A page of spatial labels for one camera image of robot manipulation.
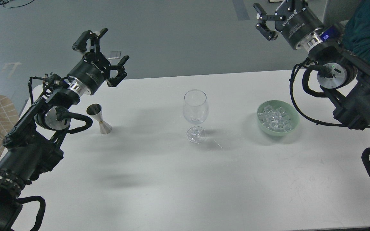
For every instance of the steel double jigger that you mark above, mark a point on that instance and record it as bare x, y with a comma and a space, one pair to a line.
95, 111

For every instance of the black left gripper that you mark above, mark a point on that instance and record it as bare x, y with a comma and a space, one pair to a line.
94, 68

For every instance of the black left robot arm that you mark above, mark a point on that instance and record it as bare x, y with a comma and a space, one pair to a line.
34, 142

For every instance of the white office chair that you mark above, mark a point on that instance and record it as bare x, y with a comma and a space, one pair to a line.
339, 11

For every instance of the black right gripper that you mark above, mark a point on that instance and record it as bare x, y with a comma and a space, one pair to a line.
293, 19

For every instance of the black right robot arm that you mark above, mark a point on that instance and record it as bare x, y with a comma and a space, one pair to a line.
330, 70

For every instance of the green bowl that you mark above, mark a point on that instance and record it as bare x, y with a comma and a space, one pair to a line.
291, 111

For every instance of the clear wine glass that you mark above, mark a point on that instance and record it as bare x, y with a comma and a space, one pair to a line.
195, 110

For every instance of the clear ice cubes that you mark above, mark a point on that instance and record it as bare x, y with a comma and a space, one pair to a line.
275, 118

